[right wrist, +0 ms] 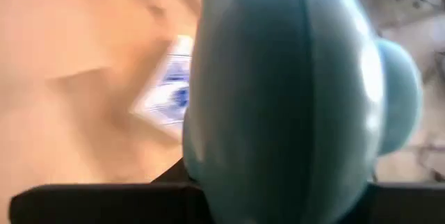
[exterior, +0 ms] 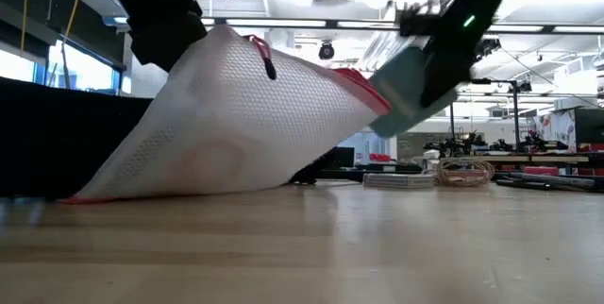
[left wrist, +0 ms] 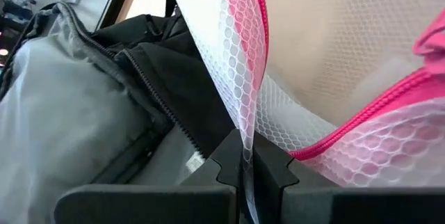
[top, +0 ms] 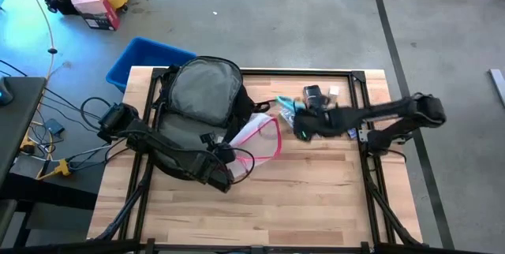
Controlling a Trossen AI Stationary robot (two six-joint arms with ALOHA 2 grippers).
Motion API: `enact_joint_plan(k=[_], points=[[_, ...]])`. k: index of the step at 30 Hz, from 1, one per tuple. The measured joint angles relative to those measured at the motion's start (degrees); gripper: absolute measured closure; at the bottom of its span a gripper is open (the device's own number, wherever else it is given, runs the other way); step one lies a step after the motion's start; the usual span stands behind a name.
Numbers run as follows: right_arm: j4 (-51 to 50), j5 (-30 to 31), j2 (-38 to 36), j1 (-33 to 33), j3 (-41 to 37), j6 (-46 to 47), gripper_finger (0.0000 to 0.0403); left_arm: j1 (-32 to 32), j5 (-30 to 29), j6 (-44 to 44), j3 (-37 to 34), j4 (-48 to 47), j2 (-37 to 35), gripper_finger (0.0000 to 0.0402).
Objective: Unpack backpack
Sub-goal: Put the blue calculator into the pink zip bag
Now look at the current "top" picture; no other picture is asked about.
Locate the black phone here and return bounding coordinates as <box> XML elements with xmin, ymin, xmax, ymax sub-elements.
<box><xmin>302</xmin><ymin>84</ymin><xmax>331</xmax><ymax>110</ymax></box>

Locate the teal calculator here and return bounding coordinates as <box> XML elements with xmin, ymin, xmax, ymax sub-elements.
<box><xmin>275</xmin><ymin>95</ymin><xmax>308</xmax><ymax>128</ymax></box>

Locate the computer mouse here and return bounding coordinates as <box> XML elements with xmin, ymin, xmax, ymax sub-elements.
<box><xmin>0</xmin><ymin>75</ymin><xmax>15</xmax><ymax>107</ymax></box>

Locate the pink cardboard box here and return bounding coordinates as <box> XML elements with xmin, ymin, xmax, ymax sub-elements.
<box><xmin>70</xmin><ymin>0</ymin><xmax>122</xmax><ymax>32</ymax></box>

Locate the black backpack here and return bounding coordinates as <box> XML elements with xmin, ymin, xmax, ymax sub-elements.
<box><xmin>151</xmin><ymin>55</ymin><xmax>273</xmax><ymax>182</ymax></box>

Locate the black desk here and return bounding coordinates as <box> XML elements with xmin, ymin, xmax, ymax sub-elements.
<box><xmin>0</xmin><ymin>76</ymin><xmax>48</xmax><ymax>186</ymax></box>

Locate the beige hose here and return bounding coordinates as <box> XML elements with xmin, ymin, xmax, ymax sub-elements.
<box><xmin>17</xmin><ymin>0</ymin><xmax>58</xmax><ymax>84</ymax></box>

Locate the black aluminium table frame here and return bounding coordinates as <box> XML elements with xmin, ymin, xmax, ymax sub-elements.
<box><xmin>94</xmin><ymin>66</ymin><xmax>423</xmax><ymax>254</ymax></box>

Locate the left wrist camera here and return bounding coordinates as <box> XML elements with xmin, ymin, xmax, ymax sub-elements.
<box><xmin>199</xmin><ymin>131</ymin><xmax>219</xmax><ymax>148</ymax></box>

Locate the white mesh pouch red trim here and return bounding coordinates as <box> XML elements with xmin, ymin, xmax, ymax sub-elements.
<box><xmin>227</xmin><ymin>112</ymin><xmax>283</xmax><ymax>180</ymax></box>

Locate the grey metal bar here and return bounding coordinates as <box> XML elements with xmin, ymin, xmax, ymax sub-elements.
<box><xmin>488</xmin><ymin>68</ymin><xmax>505</xmax><ymax>108</ymax></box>

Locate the grey power adapter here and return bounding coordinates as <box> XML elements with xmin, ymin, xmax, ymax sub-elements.
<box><xmin>43</xmin><ymin>118</ymin><xmax>65</xmax><ymax>136</ymax></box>

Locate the blue plastic bin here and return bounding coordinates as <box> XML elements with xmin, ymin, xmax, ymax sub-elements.
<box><xmin>105</xmin><ymin>36</ymin><xmax>197</xmax><ymax>93</ymax></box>

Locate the yellow clamp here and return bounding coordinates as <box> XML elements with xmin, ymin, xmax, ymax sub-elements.
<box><xmin>36</xmin><ymin>158</ymin><xmax>73</xmax><ymax>181</ymax></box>

